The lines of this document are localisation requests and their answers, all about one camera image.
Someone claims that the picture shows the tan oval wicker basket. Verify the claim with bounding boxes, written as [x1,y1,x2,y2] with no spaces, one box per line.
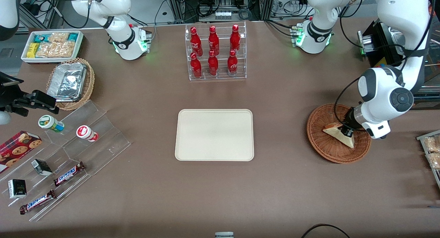
[46,58,95,111]

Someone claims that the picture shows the round brown wicker basket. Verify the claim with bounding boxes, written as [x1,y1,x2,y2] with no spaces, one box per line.
[307,104,372,164]

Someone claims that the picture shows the green lidded white cup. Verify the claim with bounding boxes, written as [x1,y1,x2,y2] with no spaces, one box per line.
[38,115,65,133]

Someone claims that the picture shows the clear rice cracker bag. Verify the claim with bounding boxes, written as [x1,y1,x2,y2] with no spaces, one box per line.
[55,41,75,58]
[35,42,57,58]
[47,32,70,43]

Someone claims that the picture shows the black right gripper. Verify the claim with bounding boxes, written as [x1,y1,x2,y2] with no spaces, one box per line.
[0,72,60,117]

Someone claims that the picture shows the black cable loop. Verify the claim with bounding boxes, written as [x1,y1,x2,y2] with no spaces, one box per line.
[301,223,351,238]

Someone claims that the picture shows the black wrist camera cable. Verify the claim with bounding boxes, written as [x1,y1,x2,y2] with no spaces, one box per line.
[334,76,365,126]

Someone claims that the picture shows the brown Snickers bar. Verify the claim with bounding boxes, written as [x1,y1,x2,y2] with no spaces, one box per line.
[19,190,57,215]
[53,161,86,187]

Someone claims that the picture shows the red lidded white cup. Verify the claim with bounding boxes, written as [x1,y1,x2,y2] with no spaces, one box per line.
[76,125,99,142]

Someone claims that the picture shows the cream rectangular tray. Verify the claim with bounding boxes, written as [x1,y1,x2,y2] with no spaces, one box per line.
[175,109,255,162]

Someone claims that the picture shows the aluminium frame post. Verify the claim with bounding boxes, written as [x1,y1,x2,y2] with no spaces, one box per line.
[171,0,188,22]
[259,0,276,21]

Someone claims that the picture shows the clear acrylic bottle rack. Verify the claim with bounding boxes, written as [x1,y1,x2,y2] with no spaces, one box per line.
[185,21,247,81]

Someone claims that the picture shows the clear snack bag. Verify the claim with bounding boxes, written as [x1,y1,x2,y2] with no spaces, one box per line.
[426,153,440,170]
[423,136,440,153]

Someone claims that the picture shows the black machine yellow panel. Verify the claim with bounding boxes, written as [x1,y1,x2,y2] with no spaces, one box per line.
[357,20,440,110]

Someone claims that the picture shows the aluminium foil container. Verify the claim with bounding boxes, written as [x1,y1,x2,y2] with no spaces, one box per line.
[47,62,87,102]

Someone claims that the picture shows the triangular sandwich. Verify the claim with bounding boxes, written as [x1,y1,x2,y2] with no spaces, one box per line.
[322,122,355,149]

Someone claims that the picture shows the red tartan cookie box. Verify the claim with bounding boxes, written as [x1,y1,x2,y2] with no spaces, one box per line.
[0,130,43,173]

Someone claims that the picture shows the clear acrylic stepped display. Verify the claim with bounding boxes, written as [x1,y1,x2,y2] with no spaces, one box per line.
[0,100,131,222]

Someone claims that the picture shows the white rectangular snack bin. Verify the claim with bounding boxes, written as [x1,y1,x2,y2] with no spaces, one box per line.
[21,30,85,64]

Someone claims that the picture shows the metal snack tray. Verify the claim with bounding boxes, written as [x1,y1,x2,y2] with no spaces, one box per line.
[416,129,440,191]

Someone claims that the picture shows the small black white box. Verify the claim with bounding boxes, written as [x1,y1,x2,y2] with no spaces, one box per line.
[8,179,27,199]
[31,159,53,177]

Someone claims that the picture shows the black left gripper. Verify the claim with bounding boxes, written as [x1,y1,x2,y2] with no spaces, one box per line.
[340,106,365,138]

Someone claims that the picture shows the red cola bottle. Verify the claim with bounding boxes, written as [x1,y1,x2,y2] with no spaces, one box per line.
[190,27,203,57]
[208,25,220,56]
[190,52,202,79]
[227,50,239,76]
[208,51,219,77]
[230,24,241,53]

